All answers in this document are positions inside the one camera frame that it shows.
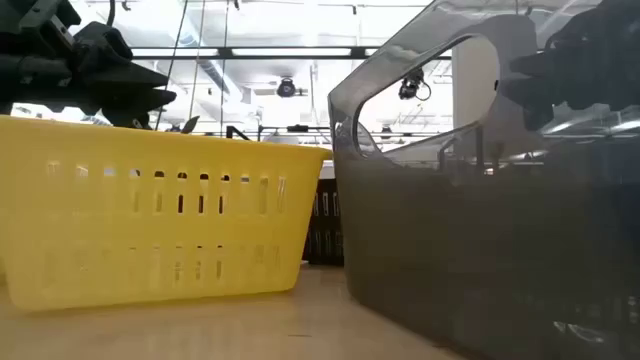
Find yellow slotted plastic basket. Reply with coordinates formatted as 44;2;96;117
0;114;334;312

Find smoke grey plastic bin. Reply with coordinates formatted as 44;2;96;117
327;0;640;360

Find black slotted plastic basket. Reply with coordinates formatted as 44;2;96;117
301;177;346;267

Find black hanging camera with cable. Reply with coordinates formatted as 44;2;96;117
398;68;432;102

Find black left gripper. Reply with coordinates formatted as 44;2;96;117
0;0;177;129

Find black overhead camera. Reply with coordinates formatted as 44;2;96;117
275;75;298;99

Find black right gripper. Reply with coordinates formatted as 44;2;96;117
501;0;640;132

